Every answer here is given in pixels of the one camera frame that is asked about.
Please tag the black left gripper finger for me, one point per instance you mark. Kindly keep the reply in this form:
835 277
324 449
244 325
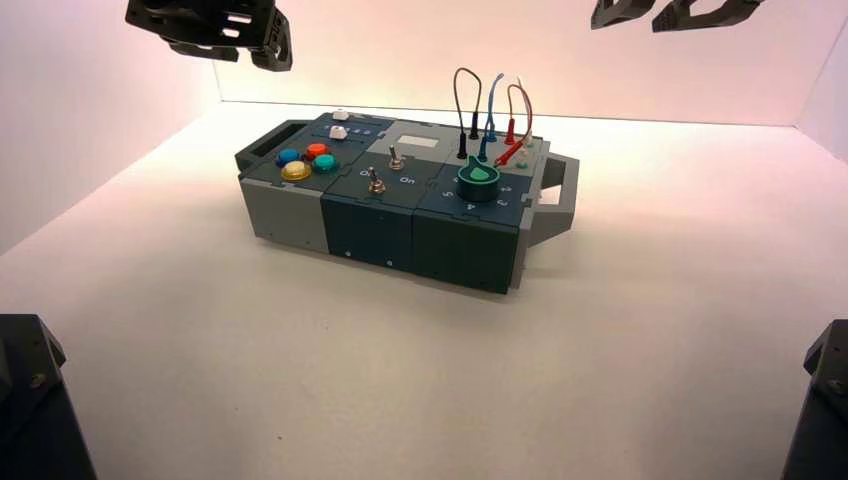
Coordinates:
273 46
199 16

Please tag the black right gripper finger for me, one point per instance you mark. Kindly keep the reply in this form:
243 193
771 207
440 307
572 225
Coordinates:
702 14
616 13

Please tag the small white slider cap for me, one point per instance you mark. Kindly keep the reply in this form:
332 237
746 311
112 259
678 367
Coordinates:
340 115

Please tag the large white slider cap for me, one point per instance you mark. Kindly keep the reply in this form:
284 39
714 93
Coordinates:
338 132

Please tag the blue round push button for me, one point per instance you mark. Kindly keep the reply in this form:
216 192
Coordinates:
288 157

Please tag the red round push button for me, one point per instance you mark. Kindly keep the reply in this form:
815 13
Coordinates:
317 151

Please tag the yellow round push button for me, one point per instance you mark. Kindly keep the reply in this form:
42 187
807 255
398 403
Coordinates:
296 171

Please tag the teal round push button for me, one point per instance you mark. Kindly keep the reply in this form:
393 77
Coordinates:
325 164

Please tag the grey and teal control box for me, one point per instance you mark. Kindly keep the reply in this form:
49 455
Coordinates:
371 225

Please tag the green rotary knob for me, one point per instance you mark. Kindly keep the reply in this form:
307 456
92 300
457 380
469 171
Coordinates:
477 184

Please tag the metal toggle switch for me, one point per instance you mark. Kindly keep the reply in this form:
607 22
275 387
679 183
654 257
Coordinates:
395 160
376 183

